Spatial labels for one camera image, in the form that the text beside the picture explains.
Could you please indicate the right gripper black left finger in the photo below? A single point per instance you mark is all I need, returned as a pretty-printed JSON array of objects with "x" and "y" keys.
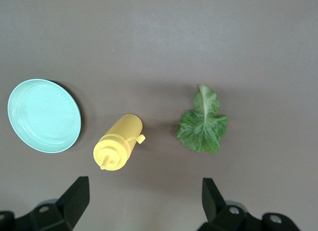
[{"x": 72, "y": 203}]

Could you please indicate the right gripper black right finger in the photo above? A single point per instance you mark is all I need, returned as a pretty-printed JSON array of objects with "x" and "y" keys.
[{"x": 213, "y": 203}]

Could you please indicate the green lettuce leaf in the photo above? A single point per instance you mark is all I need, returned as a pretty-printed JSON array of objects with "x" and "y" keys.
[{"x": 202, "y": 129}]

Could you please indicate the yellow squeeze bottle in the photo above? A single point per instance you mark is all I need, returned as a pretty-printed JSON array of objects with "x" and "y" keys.
[{"x": 121, "y": 136}]

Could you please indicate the mint green plate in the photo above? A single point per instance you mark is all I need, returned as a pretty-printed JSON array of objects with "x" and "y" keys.
[{"x": 44, "y": 116}]

